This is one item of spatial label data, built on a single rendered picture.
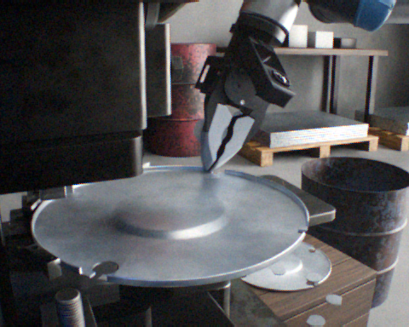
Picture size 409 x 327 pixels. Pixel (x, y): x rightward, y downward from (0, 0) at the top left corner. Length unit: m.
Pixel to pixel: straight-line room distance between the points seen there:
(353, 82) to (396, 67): 0.71
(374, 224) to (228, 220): 1.11
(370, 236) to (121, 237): 1.20
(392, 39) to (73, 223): 5.19
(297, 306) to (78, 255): 0.76
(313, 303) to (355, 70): 4.19
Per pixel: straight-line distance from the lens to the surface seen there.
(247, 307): 0.55
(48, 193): 0.41
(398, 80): 5.64
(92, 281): 0.39
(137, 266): 0.36
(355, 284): 1.21
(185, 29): 3.98
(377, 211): 1.51
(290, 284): 1.15
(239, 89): 0.57
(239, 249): 0.39
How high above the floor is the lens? 0.97
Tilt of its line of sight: 18 degrees down
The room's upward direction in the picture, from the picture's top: straight up
